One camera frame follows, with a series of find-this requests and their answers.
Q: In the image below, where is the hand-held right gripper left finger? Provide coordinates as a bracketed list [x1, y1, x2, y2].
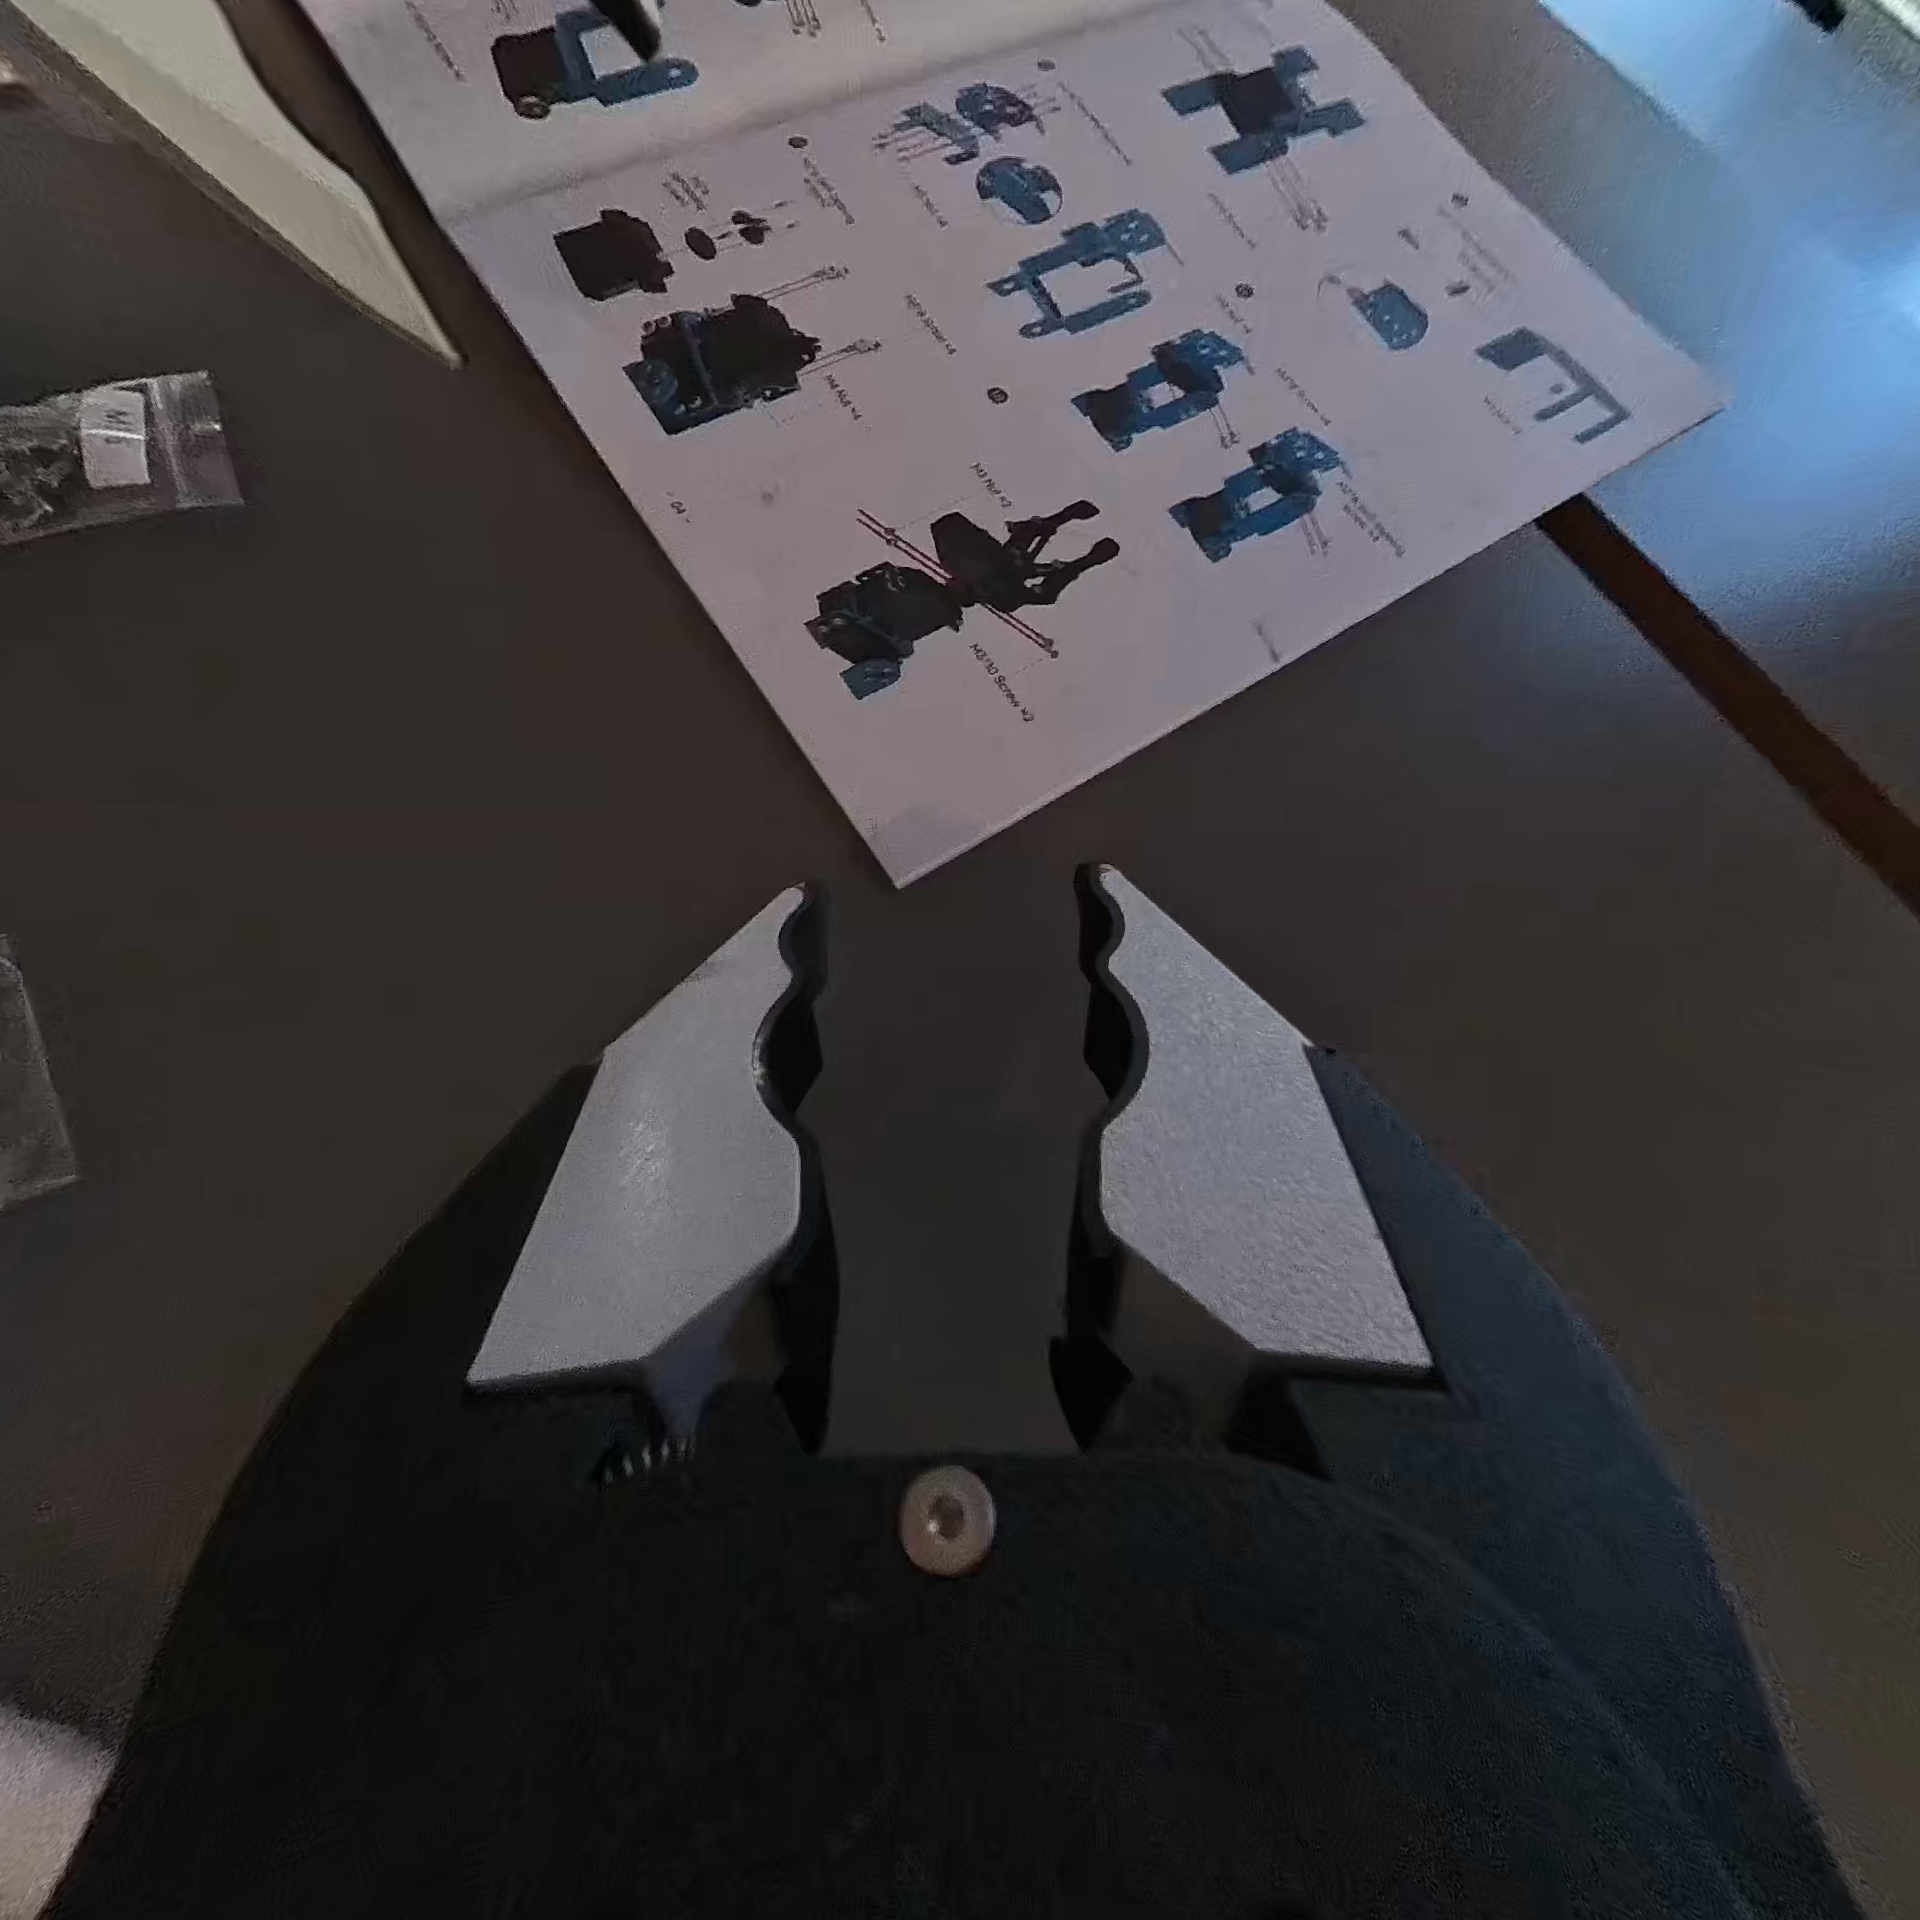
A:
[464, 883, 836, 1465]

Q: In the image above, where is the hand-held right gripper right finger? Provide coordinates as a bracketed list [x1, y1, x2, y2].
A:
[1048, 865, 1440, 1453]

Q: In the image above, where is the screw bag with white label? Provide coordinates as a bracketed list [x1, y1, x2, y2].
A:
[0, 370, 248, 544]

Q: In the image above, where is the printed assembly instruction sheet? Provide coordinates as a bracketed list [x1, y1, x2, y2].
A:
[296, 0, 1731, 889]

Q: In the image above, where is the large clear plastic parts bag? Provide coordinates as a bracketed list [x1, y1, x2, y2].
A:
[0, 938, 81, 1209]

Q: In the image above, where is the white foam packing piece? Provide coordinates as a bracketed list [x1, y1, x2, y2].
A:
[0, 1696, 122, 1920]

